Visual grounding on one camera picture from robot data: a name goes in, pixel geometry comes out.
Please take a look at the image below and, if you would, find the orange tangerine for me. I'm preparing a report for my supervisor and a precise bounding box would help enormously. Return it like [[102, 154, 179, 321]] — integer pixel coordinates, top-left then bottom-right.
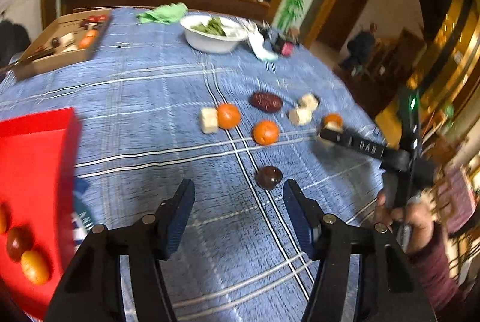
[[252, 120, 279, 146], [216, 103, 241, 129], [323, 113, 343, 127]]

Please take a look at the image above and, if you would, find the beige round cake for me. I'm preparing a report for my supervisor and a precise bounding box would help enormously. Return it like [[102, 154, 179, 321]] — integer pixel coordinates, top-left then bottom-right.
[[324, 121, 343, 134], [298, 93, 320, 112], [288, 107, 312, 126]]

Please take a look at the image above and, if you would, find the dark round plum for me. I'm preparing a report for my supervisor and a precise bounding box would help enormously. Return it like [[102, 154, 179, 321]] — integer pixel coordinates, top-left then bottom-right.
[[256, 166, 283, 191]]

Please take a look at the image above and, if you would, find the dark red date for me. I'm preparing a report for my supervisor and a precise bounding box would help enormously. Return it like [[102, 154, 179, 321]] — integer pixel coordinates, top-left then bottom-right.
[[249, 91, 283, 114]]

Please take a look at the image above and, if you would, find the beige cake block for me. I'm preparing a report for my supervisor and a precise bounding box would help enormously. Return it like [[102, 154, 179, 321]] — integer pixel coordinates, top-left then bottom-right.
[[199, 107, 219, 134]]

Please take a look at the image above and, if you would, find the person right hand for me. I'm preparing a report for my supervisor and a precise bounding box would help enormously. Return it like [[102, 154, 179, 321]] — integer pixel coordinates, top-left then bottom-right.
[[373, 190, 434, 254]]

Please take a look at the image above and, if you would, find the red tray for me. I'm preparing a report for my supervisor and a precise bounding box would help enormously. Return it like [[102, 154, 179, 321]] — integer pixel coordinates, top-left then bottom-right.
[[1, 108, 81, 320]]

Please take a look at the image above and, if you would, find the dark jar red label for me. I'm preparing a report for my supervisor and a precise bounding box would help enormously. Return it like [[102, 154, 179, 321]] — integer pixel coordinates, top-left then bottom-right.
[[272, 34, 296, 57]]

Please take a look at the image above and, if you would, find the blue plaid tablecloth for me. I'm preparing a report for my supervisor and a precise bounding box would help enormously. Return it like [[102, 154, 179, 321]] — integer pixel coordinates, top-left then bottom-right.
[[1, 8, 382, 321]]

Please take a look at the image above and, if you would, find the white green towel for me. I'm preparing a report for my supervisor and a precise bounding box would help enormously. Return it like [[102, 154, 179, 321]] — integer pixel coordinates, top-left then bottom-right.
[[245, 20, 278, 62]]

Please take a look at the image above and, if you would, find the white bowl with greens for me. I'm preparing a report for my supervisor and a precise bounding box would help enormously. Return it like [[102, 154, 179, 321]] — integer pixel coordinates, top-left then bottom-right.
[[180, 15, 247, 54]]

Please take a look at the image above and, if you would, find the cardboard box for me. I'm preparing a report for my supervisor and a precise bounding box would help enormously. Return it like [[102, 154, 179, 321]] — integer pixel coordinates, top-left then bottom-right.
[[11, 8, 113, 81]]

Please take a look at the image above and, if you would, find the green cloth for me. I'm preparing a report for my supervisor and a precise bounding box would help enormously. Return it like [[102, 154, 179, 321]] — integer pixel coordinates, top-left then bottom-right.
[[137, 3, 188, 25]]

